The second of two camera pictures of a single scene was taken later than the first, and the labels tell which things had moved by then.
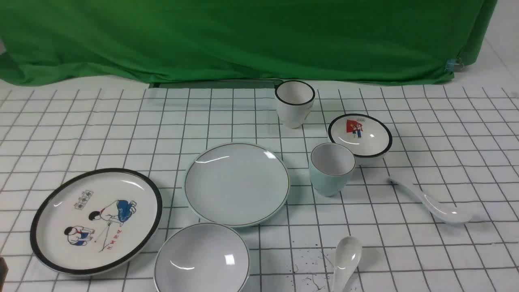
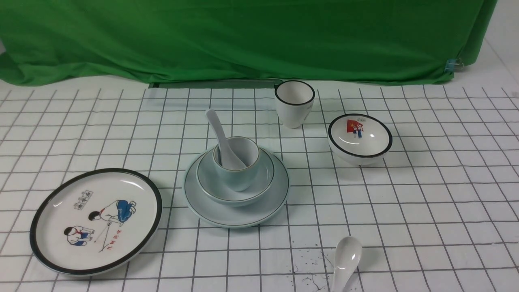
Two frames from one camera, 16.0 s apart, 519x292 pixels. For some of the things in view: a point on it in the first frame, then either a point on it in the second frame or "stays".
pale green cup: (331, 166) → (247, 152)
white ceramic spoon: (436, 206) → (230, 161)
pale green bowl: (202, 257) → (209, 178)
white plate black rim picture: (93, 221) stays
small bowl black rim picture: (369, 137) stays
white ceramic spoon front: (348, 254) stays
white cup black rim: (294, 99) stays
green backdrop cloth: (404, 41) stays
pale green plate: (237, 185) stays
